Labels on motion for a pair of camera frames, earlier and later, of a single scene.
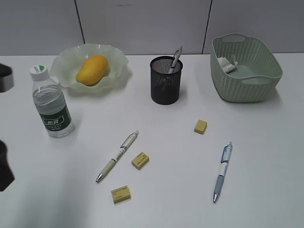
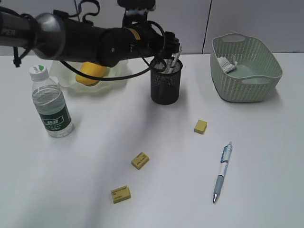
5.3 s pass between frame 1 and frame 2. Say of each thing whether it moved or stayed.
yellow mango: stayed
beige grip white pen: moved
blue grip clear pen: stayed
